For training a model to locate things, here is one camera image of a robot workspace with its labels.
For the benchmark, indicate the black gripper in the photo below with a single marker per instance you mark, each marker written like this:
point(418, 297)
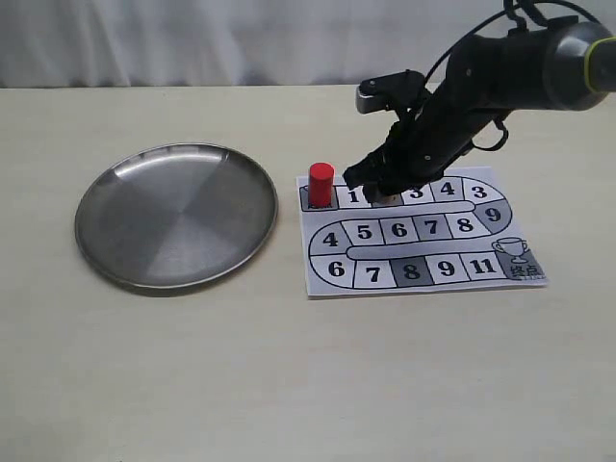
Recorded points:
point(418, 151)

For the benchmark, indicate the wooden die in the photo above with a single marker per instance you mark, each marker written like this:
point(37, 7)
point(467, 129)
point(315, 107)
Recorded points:
point(385, 200)

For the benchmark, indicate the red cylinder game piece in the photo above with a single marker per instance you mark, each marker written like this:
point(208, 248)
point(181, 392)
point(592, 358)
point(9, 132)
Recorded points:
point(321, 176)

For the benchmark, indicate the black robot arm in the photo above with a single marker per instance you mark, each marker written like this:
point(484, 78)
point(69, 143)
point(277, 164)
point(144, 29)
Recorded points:
point(564, 67)

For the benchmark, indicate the printed paper game board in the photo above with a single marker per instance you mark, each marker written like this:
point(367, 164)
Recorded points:
point(458, 233)

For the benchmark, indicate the round stainless steel plate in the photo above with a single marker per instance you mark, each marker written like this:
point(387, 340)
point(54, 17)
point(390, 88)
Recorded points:
point(175, 217)

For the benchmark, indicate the white curtain backdrop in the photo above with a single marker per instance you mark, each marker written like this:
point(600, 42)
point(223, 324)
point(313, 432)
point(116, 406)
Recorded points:
point(55, 44)

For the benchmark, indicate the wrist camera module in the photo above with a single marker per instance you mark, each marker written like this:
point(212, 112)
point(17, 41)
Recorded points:
point(398, 92)

